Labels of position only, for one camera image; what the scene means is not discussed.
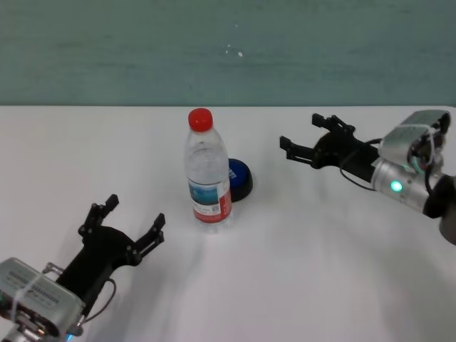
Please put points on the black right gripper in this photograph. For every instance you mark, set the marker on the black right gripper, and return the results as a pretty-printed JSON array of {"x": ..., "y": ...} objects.
[{"x": 335, "y": 151}]

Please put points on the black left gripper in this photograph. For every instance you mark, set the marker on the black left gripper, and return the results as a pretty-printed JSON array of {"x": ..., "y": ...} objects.
[{"x": 96, "y": 260}]

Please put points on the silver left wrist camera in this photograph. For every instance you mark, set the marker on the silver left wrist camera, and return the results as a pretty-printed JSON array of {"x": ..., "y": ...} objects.
[{"x": 39, "y": 288}]

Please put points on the clear water bottle red cap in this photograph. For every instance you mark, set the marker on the clear water bottle red cap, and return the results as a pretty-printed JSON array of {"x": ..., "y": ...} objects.
[{"x": 206, "y": 171}]

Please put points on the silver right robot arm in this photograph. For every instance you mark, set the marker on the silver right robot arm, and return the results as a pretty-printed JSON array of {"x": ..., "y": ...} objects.
[{"x": 409, "y": 189}]

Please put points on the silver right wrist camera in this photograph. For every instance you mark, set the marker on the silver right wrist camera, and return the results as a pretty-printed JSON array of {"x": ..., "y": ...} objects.
[{"x": 402, "y": 139}]

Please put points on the blue push button black base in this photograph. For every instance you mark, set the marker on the blue push button black base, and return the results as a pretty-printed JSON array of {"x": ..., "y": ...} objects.
[{"x": 239, "y": 174}]

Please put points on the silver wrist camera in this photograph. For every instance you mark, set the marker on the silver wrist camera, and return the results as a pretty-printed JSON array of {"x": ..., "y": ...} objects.
[
  {"x": 402, "y": 139},
  {"x": 39, "y": 288}
]

